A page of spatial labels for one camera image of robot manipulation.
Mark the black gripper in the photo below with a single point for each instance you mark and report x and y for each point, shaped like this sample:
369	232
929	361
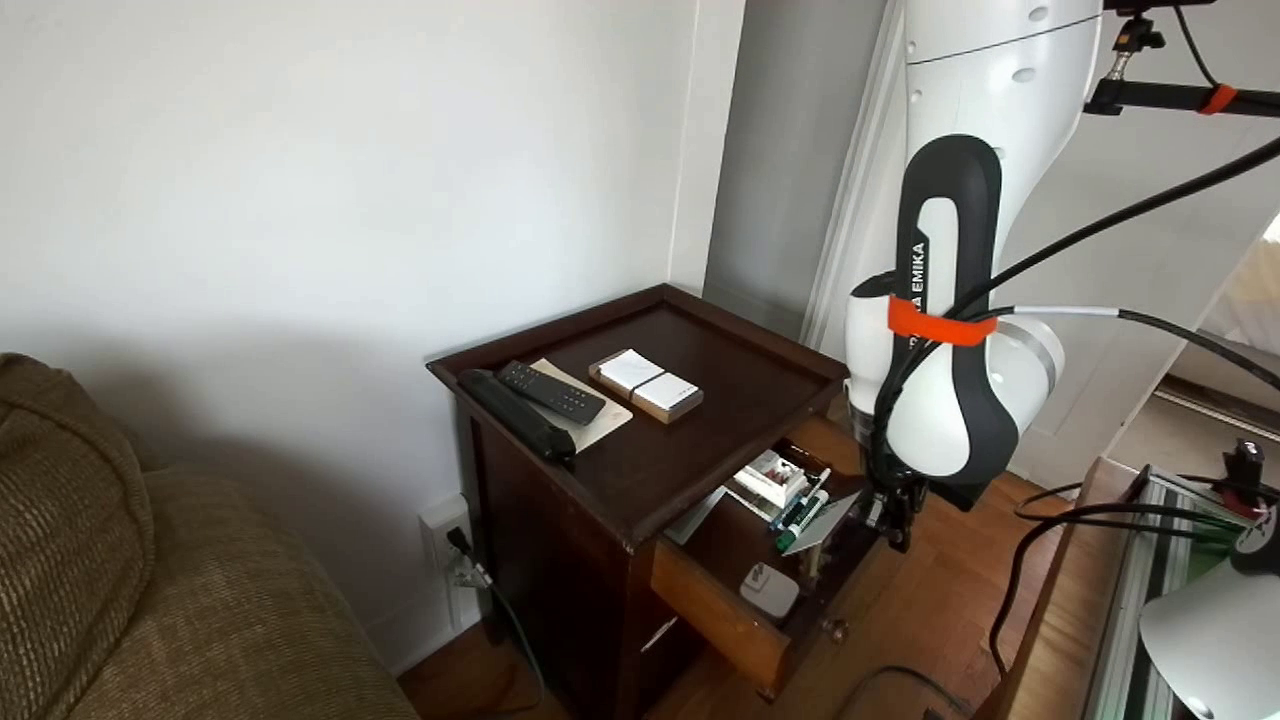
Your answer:
903	502

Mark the dark wooden drawer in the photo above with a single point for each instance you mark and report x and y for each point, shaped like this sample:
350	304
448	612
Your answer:
720	619

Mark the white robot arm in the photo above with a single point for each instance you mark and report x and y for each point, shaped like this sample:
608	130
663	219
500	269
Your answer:
1024	82

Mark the round wooden drawer knob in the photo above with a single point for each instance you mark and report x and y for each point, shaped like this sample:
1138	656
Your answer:
839	628

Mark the green card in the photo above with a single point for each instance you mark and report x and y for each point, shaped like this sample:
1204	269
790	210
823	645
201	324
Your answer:
818	518

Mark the small white square device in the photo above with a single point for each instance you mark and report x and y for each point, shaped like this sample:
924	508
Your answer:
768	594

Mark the white box with red print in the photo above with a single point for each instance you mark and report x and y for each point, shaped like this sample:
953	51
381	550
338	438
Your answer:
768	479

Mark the dark wooden nightstand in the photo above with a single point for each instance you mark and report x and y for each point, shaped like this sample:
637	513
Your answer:
665	463

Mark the beige paper pad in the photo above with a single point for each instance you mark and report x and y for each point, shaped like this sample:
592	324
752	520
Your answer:
607	417

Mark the plain white notepad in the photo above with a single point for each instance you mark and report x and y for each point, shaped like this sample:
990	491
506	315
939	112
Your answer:
624	371

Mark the small black webcam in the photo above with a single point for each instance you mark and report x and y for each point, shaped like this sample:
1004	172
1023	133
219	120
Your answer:
1245	470

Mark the short black remote control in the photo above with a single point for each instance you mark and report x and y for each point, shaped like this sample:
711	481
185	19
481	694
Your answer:
549	394

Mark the long black remote control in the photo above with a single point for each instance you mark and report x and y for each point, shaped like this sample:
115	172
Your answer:
523	420

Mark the white plug adapter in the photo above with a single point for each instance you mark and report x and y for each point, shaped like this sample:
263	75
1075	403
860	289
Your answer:
472	574

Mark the black plug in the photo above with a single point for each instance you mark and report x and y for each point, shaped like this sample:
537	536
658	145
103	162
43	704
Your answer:
463	543

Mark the orange tape strip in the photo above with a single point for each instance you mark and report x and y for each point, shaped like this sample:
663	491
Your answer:
1215	101

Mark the black tripod head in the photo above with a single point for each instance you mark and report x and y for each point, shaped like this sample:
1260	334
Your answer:
1138	40

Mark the brown fabric sofa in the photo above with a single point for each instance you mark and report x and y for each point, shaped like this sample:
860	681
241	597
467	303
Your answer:
161	601

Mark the aluminium frame rail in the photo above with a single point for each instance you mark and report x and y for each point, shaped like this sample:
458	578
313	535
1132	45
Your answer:
1132	625

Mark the white wall outlet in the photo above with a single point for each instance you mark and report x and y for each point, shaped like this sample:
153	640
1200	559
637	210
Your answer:
437	520

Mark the black camera boom bar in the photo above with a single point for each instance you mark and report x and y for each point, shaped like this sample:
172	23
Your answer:
1163	98

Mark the black mounted camera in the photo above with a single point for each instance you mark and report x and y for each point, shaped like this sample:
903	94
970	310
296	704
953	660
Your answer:
1163	5

